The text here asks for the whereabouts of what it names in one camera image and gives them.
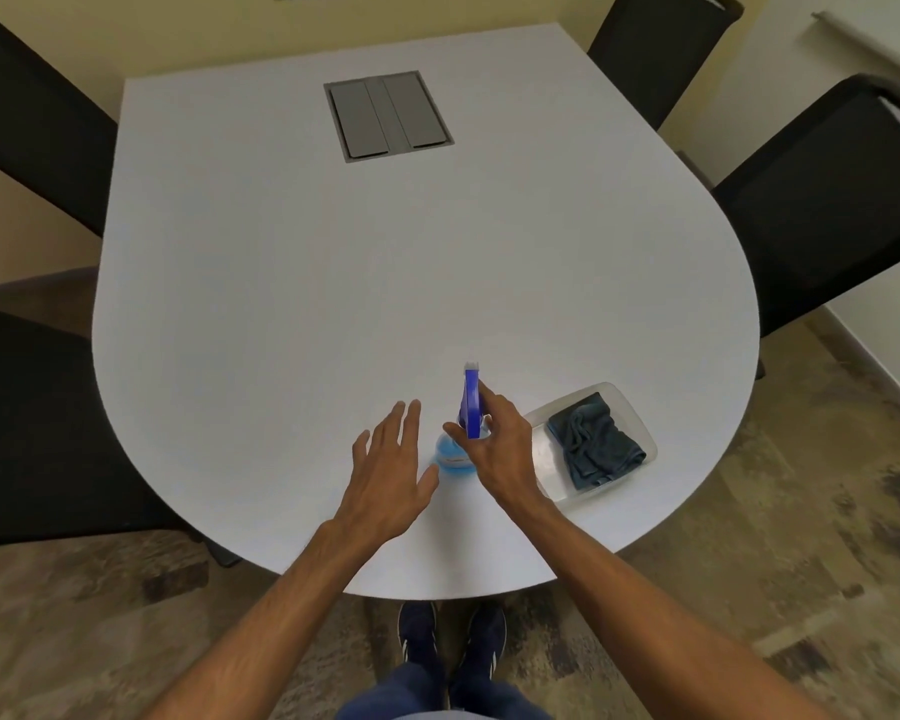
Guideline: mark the person's right thumb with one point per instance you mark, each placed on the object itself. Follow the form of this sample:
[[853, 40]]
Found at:
[[457, 434]]

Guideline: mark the person's left little finger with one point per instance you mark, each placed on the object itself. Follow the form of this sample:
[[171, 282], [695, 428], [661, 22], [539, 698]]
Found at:
[[361, 451]]

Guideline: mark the person's left blue shoe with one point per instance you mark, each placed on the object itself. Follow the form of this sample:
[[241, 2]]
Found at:
[[418, 641]]

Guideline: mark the person's blue shoe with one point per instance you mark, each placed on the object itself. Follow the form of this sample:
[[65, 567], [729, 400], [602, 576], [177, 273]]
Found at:
[[418, 641], [484, 644]]

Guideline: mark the person's blue trousers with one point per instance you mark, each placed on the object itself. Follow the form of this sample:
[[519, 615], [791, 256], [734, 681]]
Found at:
[[435, 697]]

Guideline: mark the blue spray bottle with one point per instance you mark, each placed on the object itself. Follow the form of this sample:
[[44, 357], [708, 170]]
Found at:
[[469, 397]]

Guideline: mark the person's left hand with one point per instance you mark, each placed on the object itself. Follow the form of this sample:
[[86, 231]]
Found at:
[[382, 487]]

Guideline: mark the person's left forearm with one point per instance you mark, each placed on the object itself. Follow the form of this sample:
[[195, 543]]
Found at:
[[270, 622]]

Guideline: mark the person's left thumb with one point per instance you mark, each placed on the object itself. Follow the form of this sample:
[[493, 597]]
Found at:
[[428, 484]]

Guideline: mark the person's right hand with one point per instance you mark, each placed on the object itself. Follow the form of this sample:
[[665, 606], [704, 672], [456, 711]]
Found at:
[[506, 457]]

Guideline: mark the person's right forearm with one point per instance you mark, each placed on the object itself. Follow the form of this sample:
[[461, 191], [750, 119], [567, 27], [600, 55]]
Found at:
[[645, 614]]

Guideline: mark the black office chair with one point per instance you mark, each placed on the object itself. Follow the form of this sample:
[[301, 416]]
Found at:
[[37, 434], [656, 48], [825, 209], [34, 119]]

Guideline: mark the dark blue cloth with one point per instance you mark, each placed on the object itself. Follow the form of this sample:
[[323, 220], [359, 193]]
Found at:
[[592, 442]]

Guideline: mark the clear plastic tray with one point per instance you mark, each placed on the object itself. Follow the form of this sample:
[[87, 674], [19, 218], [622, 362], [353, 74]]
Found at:
[[551, 476]]

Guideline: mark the person's right blue shoe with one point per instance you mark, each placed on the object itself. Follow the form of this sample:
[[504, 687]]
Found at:
[[484, 644]]

